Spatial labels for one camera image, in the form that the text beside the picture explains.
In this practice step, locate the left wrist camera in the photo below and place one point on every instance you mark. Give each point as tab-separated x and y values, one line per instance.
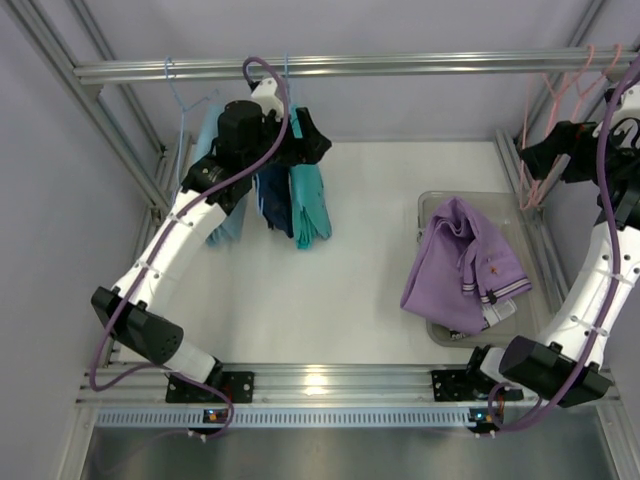
267	93

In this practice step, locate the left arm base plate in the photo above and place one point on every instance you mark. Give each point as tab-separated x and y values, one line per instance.
237	386

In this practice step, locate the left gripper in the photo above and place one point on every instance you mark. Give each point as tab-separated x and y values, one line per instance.
310	142

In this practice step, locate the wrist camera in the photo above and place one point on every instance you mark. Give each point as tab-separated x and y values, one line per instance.
625	107
267	93

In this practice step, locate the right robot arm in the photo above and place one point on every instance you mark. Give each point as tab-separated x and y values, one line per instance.
568	354

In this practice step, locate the aluminium hanging rail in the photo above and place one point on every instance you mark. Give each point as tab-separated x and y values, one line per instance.
458	63

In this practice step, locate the blue hanger with teal trousers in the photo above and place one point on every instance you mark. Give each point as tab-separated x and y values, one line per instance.
287	79

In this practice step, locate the clear plastic bin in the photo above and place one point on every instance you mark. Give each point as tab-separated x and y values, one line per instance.
527	314

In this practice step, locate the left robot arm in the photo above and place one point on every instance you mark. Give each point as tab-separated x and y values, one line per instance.
247	141

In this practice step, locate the pink wire hanger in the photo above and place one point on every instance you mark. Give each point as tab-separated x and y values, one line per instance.
583	82

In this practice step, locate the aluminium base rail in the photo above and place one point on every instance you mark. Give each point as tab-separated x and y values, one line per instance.
292	385

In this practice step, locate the teal trousers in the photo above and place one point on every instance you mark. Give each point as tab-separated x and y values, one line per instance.
310	215

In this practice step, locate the navy trousers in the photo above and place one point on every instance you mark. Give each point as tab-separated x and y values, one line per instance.
274	201

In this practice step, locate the newspaper print trousers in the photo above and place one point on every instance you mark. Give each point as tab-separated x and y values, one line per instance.
454	335

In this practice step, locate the aluminium frame post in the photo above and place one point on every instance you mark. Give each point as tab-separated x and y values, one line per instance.
73	195
542	96

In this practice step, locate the left aluminium frame post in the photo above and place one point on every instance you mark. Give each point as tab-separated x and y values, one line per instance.
73	195

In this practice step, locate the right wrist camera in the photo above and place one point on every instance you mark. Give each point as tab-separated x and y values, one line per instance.
625	107

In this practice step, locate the grey slotted cable duct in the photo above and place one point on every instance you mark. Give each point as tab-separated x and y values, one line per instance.
290	417

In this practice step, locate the right aluminium frame post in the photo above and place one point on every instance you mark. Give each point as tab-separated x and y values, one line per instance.
542	96

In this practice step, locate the purple trousers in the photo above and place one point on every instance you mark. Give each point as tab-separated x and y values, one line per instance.
464	267

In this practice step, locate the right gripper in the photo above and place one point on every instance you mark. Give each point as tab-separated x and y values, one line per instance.
542	151

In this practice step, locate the light blue trousers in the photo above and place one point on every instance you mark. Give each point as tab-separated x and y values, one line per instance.
231	229

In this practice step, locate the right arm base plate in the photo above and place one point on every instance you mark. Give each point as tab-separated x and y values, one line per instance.
456	385

